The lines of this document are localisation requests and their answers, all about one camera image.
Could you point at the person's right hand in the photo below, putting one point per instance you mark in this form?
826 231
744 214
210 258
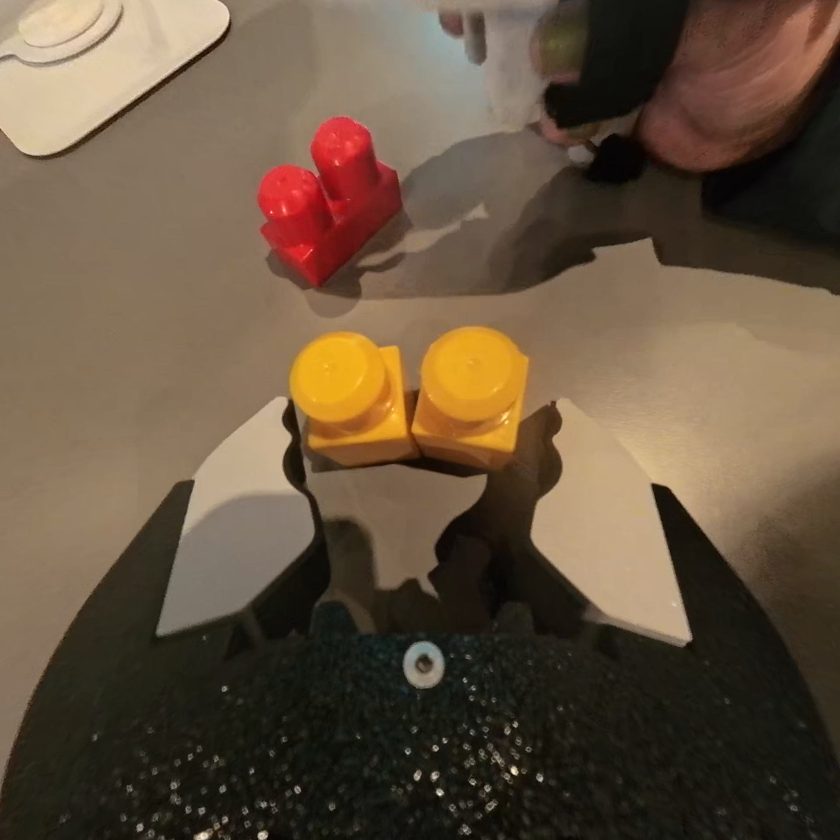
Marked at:
735 85

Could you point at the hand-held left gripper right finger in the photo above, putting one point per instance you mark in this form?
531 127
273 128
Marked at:
604 525

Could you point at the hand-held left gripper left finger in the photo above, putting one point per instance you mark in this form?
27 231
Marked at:
243 525

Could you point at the acrylic sign stand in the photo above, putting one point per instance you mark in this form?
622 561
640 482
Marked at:
131 85

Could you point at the red two-stud block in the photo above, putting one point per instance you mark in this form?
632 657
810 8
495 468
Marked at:
328 229

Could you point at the yellow one-stud block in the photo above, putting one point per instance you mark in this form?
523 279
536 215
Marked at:
354 433
472 439

